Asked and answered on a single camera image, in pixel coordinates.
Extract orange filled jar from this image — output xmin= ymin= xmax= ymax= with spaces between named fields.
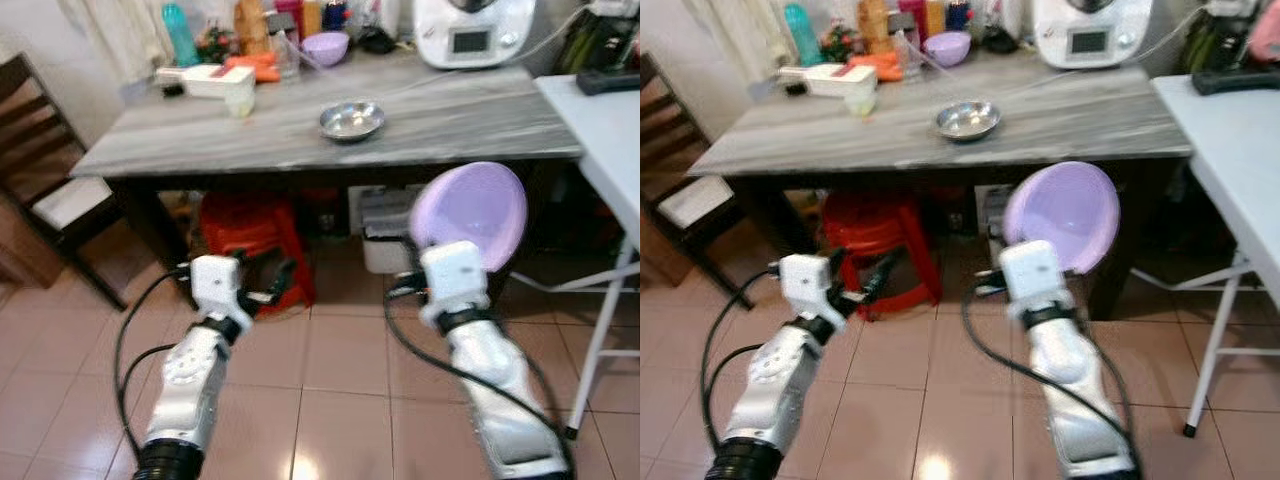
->
xmin=233 ymin=0 xmax=272 ymax=57
xmin=856 ymin=0 xmax=895 ymax=57

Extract white bin under table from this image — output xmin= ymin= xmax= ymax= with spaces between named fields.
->
xmin=974 ymin=184 xmax=1013 ymax=273
xmin=359 ymin=187 xmax=423 ymax=277

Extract black device on white table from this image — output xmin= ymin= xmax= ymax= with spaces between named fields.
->
xmin=1189 ymin=67 xmax=1280 ymax=98
xmin=574 ymin=67 xmax=641 ymax=98

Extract dark green bag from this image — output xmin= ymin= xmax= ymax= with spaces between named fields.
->
xmin=554 ymin=8 xmax=641 ymax=77
xmin=1178 ymin=8 xmax=1263 ymax=77

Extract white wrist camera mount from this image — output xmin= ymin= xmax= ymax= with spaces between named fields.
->
xmin=189 ymin=254 xmax=252 ymax=323
xmin=777 ymin=252 xmax=847 ymax=329
xmin=997 ymin=239 xmax=1070 ymax=323
xmin=417 ymin=241 xmax=492 ymax=328

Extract clear glass pitcher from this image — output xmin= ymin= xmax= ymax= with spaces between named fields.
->
xmin=267 ymin=29 xmax=302 ymax=83
xmin=892 ymin=29 xmax=927 ymax=83

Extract dark wooden chair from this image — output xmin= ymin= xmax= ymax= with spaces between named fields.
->
xmin=0 ymin=51 xmax=129 ymax=313
xmin=640 ymin=51 xmax=749 ymax=313

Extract large purple plastic bowl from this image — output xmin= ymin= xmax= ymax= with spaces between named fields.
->
xmin=1002 ymin=161 xmax=1122 ymax=276
xmin=409 ymin=161 xmax=529 ymax=275

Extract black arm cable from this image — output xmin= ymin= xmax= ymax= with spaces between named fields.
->
xmin=960 ymin=282 xmax=1138 ymax=473
xmin=112 ymin=261 xmax=197 ymax=463
xmin=699 ymin=261 xmax=783 ymax=459
xmin=382 ymin=274 xmax=578 ymax=473

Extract pale curtain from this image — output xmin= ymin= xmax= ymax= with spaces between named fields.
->
xmin=58 ymin=0 xmax=153 ymax=83
xmin=688 ymin=0 xmax=788 ymax=83

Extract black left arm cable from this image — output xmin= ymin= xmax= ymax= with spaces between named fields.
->
xmin=699 ymin=261 xmax=783 ymax=459
xmin=112 ymin=261 xmax=197 ymax=463

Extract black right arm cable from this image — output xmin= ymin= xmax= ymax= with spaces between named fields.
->
xmin=960 ymin=282 xmax=1138 ymax=473
xmin=382 ymin=274 xmax=578 ymax=473

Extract black round dish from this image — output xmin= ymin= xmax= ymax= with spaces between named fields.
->
xmin=354 ymin=24 xmax=399 ymax=55
xmin=979 ymin=24 xmax=1020 ymax=55

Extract white flat slicer box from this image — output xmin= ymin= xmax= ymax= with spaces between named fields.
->
xmin=154 ymin=63 xmax=257 ymax=101
xmin=777 ymin=63 xmax=880 ymax=101

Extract pink object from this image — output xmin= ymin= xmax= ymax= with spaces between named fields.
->
xmin=1247 ymin=8 xmax=1280 ymax=64

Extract teal water bottle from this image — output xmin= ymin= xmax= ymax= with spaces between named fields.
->
xmin=782 ymin=3 xmax=824 ymax=69
xmin=161 ymin=2 xmax=200 ymax=69

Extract grey marble top table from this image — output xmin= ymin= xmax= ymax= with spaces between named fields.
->
xmin=69 ymin=48 xmax=587 ymax=313
xmin=687 ymin=48 xmax=1197 ymax=323

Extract small purple plastic bowl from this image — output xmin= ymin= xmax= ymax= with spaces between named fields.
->
xmin=300 ymin=31 xmax=351 ymax=68
xmin=923 ymin=30 xmax=973 ymax=68

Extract stainless steel bowl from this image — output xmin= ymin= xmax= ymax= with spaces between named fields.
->
xmin=934 ymin=99 xmax=1002 ymax=143
xmin=318 ymin=100 xmax=387 ymax=143

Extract small flower decoration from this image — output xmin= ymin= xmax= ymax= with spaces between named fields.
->
xmin=817 ymin=24 xmax=862 ymax=64
xmin=194 ymin=27 xmax=237 ymax=64

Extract orange plastic item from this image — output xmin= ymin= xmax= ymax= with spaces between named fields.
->
xmin=221 ymin=52 xmax=284 ymax=84
xmin=847 ymin=52 xmax=905 ymax=84

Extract white kitchen appliance with display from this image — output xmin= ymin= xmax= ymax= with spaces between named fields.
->
xmin=411 ymin=0 xmax=539 ymax=72
xmin=1032 ymin=0 xmax=1157 ymax=72

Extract red bottle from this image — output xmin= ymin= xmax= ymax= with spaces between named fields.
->
xmin=897 ymin=0 xmax=929 ymax=42
xmin=274 ymin=0 xmax=305 ymax=42

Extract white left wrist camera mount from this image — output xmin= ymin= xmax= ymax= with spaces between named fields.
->
xmin=777 ymin=252 xmax=847 ymax=329
xmin=189 ymin=254 xmax=252 ymax=323

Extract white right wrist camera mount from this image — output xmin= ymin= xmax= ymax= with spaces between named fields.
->
xmin=997 ymin=239 xmax=1070 ymax=323
xmin=417 ymin=241 xmax=492 ymax=328

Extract red plastic stool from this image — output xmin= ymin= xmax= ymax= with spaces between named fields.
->
xmin=197 ymin=191 xmax=318 ymax=313
xmin=819 ymin=191 xmax=943 ymax=323

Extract white folding table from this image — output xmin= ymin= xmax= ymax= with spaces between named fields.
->
xmin=534 ymin=73 xmax=641 ymax=443
xmin=1150 ymin=73 xmax=1280 ymax=440

